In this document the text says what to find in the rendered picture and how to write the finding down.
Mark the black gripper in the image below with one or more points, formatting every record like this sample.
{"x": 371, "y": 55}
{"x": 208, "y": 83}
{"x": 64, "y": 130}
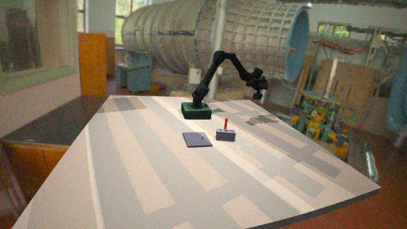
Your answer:
{"x": 258, "y": 95}

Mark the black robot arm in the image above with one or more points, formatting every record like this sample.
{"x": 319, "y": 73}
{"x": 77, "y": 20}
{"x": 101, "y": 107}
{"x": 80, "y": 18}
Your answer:
{"x": 219, "y": 56}

